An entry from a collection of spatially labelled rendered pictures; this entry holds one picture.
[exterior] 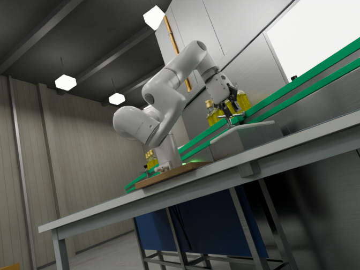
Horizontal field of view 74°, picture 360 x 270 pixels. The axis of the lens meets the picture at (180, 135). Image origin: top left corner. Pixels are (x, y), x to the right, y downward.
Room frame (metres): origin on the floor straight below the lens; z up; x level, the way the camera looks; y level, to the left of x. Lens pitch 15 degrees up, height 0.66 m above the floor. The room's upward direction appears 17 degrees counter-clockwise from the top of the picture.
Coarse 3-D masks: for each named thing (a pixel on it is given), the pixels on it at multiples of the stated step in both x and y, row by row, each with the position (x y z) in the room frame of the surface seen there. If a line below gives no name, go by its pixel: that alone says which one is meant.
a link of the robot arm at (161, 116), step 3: (147, 108) 0.97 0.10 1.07; (150, 108) 0.96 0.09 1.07; (153, 108) 0.96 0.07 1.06; (153, 111) 0.95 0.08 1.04; (156, 111) 0.95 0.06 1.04; (159, 111) 0.95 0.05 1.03; (159, 114) 0.95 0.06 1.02; (162, 114) 0.96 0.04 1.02; (159, 117) 0.95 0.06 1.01; (162, 117) 0.96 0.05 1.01; (159, 120) 0.95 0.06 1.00; (162, 120) 0.96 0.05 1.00; (171, 129) 1.00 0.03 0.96; (171, 132) 0.98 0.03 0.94
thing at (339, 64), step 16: (352, 48) 0.70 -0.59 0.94; (320, 64) 0.78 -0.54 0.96; (336, 64) 0.75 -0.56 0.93; (352, 64) 0.72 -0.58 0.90; (304, 80) 0.84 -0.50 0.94; (320, 80) 0.80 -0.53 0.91; (272, 96) 0.97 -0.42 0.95; (288, 96) 0.92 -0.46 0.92; (304, 96) 0.87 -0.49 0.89; (256, 112) 1.06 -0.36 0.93; (272, 112) 0.99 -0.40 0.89
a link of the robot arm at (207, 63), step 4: (208, 56) 0.86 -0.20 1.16; (204, 60) 0.86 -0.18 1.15; (208, 60) 0.86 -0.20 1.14; (212, 60) 0.87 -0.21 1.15; (200, 64) 0.87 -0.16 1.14; (204, 64) 0.86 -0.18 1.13; (208, 64) 0.86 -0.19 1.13; (212, 64) 0.87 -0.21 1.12; (196, 68) 0.89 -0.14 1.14; (200, 68) 0.87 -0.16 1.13; (204, 68) 0.87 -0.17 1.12; (208, 68) 0.86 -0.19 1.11; (200, 72) 0.89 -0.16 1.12; (204, 72) 0.87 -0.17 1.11
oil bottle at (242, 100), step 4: (240, 92) 1.13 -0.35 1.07; (244, 92) 1.15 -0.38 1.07; (240, 96) 1.12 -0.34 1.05; (244, 96) 1.14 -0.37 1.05; (240, 100) 1.13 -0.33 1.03; (244, 100) 1.13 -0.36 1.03; (248, 100) 1.15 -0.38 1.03; (240, 104) 1.13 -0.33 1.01; (244, 104) 1.13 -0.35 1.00; (248, 104) 1.14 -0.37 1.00; (244, 108) 1.12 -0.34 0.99; (248, 108) 1.14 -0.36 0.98; (240, 112) 1.15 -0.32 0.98
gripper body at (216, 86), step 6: (210, 78) 0.88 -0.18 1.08; (216, 78) 0.87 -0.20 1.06; (222, 78) 0.87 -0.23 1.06; (210, 84) 0.90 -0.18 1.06; (216, 84) 0.88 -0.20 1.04; (222, 84) 0.86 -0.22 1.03; (228, 84) 0.88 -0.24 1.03; (210, 90) 0.92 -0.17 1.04; (216, 90) 0.89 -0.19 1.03; (222, 90) 0.88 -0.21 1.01; (228, 90) 0.87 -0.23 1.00; (216, 96) 0.91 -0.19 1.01; (222, 96) 0.90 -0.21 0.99; (216, 102) 0.93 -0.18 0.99
